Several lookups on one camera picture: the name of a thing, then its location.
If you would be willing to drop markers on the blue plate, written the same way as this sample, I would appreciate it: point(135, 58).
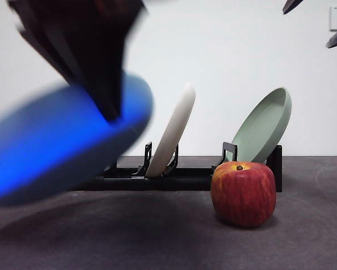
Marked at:
point(44, 154)

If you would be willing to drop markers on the green plate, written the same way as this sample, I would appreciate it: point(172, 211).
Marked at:
point(264, 126)

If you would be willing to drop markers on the white plate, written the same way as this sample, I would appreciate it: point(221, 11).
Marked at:
point(174, 126)

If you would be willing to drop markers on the black plate rack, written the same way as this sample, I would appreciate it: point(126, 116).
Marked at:
point(185, 183)

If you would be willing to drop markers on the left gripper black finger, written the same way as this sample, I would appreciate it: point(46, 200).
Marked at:
point(61, 33)
point(114, 33)

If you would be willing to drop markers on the red apple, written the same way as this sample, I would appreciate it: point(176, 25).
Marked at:
point(244, 194)

